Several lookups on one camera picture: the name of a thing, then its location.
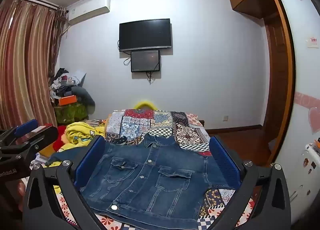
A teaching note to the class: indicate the orange box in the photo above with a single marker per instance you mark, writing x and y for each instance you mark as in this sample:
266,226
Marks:
67,100

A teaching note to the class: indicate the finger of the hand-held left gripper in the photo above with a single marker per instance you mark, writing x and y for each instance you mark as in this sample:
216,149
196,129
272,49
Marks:
26,127
42,137

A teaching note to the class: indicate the yellow chair back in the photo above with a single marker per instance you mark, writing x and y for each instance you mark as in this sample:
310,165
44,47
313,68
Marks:
145,104

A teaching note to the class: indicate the white wall outlet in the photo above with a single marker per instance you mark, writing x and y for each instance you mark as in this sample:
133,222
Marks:
225,118

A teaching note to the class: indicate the red cloth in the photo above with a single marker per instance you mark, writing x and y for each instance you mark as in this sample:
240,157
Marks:
61,137

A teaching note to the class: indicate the yellow printed cloth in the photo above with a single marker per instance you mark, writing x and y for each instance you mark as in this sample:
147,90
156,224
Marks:
80,133

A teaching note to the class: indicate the white device with stickers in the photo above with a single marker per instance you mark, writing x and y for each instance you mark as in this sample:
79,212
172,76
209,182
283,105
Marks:
311,154

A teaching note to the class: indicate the white sliding wardrobe door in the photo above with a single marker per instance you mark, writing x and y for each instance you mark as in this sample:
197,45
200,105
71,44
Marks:
300,74

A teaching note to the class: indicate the blue denim jacket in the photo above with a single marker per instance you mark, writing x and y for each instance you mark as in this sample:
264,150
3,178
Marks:
150,180

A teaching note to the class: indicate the small black wall monitor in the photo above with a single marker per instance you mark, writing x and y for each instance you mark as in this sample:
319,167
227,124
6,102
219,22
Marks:
145,60

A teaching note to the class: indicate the white air conditioner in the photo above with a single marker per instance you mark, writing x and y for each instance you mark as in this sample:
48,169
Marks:
88,9

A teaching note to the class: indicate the white label sticker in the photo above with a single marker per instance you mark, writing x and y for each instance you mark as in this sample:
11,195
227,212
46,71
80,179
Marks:
313,42

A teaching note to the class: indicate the wooden bed footboard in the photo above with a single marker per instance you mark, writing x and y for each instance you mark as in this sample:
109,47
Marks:
202,122

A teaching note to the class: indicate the pile of mixed clothes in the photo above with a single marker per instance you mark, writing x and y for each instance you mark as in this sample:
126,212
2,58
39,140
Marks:
63,84

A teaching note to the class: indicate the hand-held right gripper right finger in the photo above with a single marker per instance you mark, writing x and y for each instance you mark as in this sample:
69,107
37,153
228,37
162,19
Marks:
223,161

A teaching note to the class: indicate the wooden wardrobe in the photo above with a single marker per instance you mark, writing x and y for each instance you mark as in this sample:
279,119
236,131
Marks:
277,69

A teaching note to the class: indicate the patchwork printed blanket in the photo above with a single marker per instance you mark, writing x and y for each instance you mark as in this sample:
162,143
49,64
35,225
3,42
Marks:
162,124

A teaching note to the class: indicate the pink heart sticker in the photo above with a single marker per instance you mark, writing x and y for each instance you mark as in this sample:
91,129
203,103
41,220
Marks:
315,118

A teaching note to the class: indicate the green patterned cloth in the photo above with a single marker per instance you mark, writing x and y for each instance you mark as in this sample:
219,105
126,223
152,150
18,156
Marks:
71,113

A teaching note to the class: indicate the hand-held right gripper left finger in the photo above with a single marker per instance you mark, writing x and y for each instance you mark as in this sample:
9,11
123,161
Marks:
90,161

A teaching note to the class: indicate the black wall television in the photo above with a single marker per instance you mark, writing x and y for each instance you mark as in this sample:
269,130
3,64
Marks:
145,34

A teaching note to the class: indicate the striped red curtain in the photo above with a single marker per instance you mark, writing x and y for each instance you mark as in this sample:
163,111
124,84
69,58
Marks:
27,64

